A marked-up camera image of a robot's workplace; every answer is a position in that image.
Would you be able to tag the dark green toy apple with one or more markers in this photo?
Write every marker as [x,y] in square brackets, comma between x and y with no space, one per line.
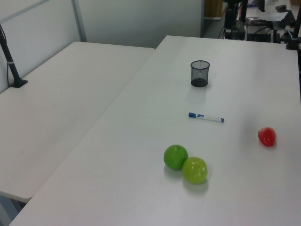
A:
[174,157]

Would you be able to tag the black mesh pen cup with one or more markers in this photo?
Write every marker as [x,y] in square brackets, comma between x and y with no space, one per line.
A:
[199,75]

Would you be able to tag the blue and white marker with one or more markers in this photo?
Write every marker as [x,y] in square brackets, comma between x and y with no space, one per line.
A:
[205,117]

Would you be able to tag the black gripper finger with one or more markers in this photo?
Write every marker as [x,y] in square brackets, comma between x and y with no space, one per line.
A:
[240,35]
[228,35]

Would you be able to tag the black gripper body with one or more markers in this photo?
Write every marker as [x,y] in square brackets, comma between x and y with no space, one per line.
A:
[230,18]

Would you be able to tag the grey partition frame post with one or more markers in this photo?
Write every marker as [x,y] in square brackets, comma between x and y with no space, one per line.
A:
[79,21]

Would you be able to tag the thin black upright pole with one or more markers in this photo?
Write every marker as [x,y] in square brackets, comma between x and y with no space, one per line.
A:
[244,10]

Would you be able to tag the yellow-green toy apple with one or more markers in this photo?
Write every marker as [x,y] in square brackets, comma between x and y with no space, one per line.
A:
[194,170]

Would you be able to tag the wooden cabinet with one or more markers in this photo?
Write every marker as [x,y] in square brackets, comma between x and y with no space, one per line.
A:
[212,9]

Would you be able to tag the black clamp stand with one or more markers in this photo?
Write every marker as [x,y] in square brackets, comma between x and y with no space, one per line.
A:
[294,35]

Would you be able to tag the red toy strawberry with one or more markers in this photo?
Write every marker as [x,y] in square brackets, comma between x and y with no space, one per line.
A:
[266,137]

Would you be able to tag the black desk device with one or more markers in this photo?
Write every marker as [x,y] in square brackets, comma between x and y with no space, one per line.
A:
[287,16]

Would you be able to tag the black camera pole with base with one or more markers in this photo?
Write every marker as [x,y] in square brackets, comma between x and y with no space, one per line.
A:
[9,61]

